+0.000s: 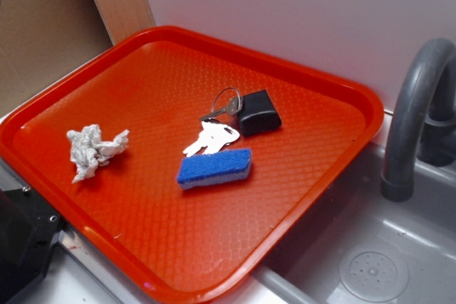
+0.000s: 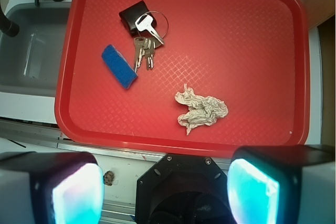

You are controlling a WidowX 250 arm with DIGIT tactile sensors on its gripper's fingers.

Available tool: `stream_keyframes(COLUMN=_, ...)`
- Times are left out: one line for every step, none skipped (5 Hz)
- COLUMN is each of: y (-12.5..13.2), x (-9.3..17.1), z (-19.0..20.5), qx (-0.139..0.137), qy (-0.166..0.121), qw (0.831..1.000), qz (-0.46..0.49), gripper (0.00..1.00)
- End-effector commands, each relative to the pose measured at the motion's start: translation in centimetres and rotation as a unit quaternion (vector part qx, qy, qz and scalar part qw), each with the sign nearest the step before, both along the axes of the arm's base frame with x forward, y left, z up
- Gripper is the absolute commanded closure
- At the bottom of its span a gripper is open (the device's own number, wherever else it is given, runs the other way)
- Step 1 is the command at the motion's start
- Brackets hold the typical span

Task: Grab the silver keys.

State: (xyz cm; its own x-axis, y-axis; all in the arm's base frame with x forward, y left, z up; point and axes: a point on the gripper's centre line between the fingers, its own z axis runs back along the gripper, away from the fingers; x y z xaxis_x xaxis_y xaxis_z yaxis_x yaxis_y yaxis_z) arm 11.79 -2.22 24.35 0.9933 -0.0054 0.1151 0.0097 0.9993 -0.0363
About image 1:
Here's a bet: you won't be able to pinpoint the blue sponge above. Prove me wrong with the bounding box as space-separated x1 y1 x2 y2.
177 148 252 190

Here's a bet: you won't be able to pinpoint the black box at left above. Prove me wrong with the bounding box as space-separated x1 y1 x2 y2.
1 189 63 303

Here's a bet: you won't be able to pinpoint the red plastic tray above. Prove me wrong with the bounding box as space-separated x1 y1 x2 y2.
1 26 383 303

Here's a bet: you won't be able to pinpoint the sink drain cover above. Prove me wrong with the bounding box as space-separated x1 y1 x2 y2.
338 243 409 303

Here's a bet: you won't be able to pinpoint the grey sink basin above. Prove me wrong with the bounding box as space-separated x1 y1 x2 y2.
249 140 456 304

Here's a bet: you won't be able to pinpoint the silver keys with black fob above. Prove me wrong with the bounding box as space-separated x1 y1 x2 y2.
183 87 282 157

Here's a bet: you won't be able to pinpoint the crumpled white paper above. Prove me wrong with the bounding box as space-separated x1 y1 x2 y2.
66 124 130 184

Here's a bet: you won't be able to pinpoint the grey faucet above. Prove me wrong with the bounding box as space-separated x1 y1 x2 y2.
381 38 455 202

